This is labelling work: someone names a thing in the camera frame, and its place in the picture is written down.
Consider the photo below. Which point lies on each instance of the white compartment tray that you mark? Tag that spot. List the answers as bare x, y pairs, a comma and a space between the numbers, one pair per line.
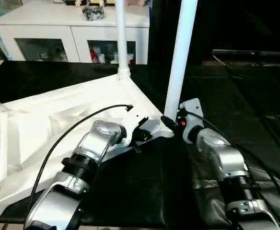
34, 124

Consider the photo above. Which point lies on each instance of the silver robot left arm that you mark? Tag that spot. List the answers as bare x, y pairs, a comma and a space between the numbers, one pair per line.
97, 143

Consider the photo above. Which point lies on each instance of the black work mat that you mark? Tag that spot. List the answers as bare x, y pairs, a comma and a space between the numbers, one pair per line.
240, 120

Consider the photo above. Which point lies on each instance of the small red bottle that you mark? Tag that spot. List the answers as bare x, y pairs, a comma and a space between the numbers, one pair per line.
94, 55

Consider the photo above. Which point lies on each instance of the long black bar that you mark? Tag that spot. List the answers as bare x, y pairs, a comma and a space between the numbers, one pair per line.
255, 52

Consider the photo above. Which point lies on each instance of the pink soft object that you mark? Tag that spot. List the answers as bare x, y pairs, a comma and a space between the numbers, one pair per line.
137, 2

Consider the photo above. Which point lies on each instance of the silver crumpled object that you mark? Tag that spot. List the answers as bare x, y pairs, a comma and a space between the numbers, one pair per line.
93, 12

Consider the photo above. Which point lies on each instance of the white glass-door cabinet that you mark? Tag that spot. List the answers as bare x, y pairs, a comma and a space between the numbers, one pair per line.
49, 28

